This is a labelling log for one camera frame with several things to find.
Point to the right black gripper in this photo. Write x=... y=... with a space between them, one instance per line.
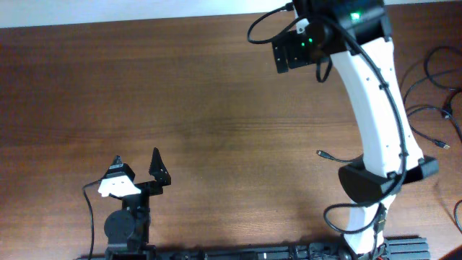
x=291 y=44

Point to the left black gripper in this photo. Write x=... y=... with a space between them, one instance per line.
x=156 y=170

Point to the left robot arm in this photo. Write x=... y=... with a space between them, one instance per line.
x=127 y=229

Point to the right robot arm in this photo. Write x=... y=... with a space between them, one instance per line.
x=354 y=37

